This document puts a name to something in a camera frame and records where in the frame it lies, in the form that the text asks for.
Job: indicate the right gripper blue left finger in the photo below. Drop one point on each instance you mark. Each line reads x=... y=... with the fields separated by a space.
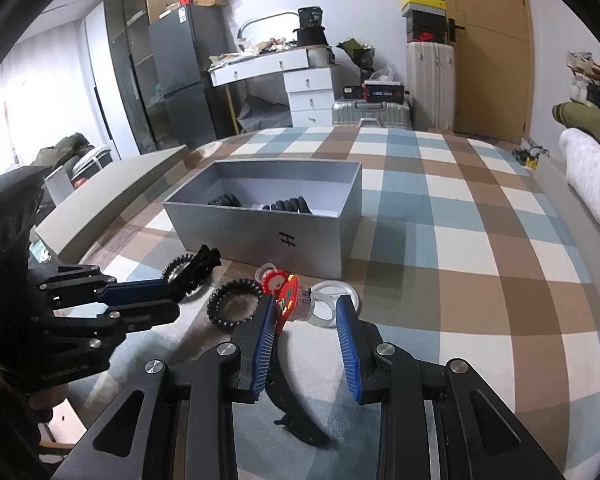
x=255 y=341

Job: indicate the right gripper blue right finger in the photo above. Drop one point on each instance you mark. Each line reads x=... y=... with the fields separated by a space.
x=358 y=340

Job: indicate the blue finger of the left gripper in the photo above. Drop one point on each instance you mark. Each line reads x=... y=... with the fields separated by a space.
x=145 y=315
x=135 y=292

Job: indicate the red white plastic trinket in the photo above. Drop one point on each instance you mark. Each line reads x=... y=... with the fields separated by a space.
x=293 y=301

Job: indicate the long black hair clip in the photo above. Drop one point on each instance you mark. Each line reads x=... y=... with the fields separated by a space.
x=188 y=272

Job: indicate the black banana hair clip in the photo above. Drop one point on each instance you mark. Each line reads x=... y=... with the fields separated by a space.
x=295 y=419

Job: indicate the left hand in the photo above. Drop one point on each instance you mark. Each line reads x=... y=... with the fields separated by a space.
x=42 y=404

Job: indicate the white round pin badge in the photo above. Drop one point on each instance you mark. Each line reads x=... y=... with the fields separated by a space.
x=323 y=298

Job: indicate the grey cardboard box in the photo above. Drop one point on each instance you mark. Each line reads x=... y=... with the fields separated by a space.
x=299 y=214

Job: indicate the black claw clip right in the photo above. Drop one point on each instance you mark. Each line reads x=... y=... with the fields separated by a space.
x=298 y=205

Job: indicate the black claw clip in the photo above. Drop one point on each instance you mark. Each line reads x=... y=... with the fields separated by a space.
x=226 y=200
x=298 y=205

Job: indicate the plaid bed sheet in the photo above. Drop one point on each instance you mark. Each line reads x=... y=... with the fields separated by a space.
x=458 y=255

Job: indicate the black claw clip left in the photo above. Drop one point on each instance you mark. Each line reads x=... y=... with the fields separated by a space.
x=226 y=200

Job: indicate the silver suitcase lying flat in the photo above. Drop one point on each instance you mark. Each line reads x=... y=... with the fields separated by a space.
x=362 y=114

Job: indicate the black red box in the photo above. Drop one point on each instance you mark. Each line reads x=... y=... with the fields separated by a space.
x=376 y=91

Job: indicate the black refrigerator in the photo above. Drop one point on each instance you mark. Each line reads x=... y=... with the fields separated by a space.
x=183 y=43

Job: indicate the white desk with drawers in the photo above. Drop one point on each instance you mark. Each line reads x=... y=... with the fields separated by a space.
x=311 y=78

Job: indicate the white upright suitcase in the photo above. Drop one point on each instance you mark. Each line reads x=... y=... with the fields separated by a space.
x=431 y=85

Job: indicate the white rolled blanket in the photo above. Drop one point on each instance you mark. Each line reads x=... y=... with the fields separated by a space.
x=582 y=157

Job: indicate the black bag on desk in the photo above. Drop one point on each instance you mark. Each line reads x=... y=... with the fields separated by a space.
x=311 y=31

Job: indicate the wooden door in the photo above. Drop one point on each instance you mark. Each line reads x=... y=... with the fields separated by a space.
x=493 y=45

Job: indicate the green rolled blanket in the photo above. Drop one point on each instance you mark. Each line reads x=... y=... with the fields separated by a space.
x=580 y=116

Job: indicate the stacked shoe boxes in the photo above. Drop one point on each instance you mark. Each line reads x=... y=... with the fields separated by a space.
x=426 y=21

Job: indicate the shoe rack with shoes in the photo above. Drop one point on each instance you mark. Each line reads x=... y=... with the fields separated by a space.
x=585 y=84

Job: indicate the beige bed frame edge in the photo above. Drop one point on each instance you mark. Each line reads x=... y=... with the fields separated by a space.
x=112 y=197

